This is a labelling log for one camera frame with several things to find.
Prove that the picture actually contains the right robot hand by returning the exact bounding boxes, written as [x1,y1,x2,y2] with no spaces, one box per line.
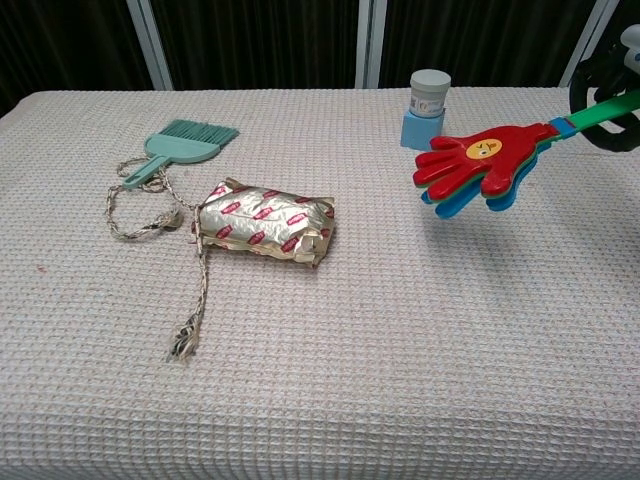
[568,22,640,154]

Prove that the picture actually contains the red hand clapper green handle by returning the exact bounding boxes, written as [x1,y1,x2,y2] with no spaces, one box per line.
[412,89,640,221]

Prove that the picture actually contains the black curtain panel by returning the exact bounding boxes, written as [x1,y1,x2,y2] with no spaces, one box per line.
[379,0,599,90]
[149,0,362,92]
[579,0,640,89]
[0,0,154,119]

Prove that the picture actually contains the white jar grey lid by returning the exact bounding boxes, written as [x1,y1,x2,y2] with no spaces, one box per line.
[409,69,450,120]

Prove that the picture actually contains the light blue block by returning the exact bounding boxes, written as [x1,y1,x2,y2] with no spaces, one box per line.
[399,105,446,153]

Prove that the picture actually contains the beige waffle table cloth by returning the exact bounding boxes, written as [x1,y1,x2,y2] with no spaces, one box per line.
[0,87,640,480]

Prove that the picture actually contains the gold foil packet red labels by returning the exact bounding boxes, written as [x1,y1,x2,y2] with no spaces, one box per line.
[191,176,336,270]

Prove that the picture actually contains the teal plastic hand brush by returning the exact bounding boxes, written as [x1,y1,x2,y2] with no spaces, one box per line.
[121,118,240,191]

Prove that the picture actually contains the grey aluminium partition post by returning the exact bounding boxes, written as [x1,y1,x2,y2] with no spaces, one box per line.
[124,0,175,91]
[558,0,621,89]
[354,0,387,90]

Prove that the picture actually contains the braided beige rope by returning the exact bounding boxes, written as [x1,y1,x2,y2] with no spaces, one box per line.
[103,155,211,364]

